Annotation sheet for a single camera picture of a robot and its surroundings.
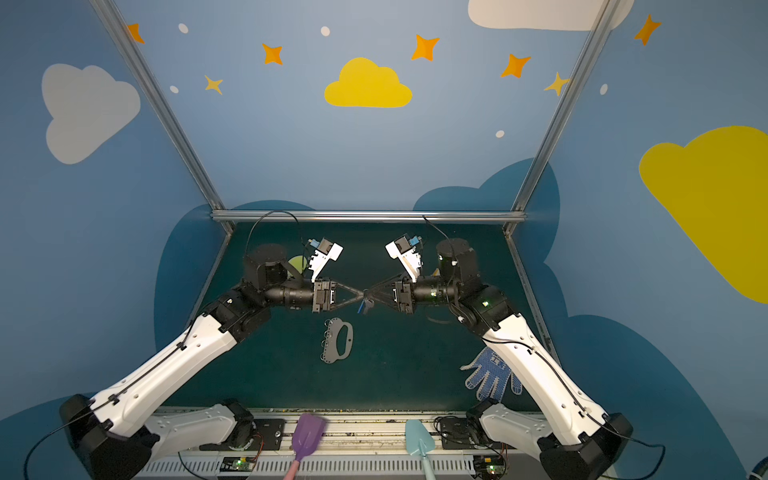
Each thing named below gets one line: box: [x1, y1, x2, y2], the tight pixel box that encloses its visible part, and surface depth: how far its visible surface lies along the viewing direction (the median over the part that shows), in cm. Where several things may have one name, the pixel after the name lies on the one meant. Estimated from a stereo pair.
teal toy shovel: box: [405, 419, 436, 480], surface depth 74 cm
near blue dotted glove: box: [460, 347, 522, 402], surface depth 86 cm
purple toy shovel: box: [283, 413, 327, 480], surface depth 75 cm
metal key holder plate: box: [320, 317, 354, 364], surface depth 92 cm
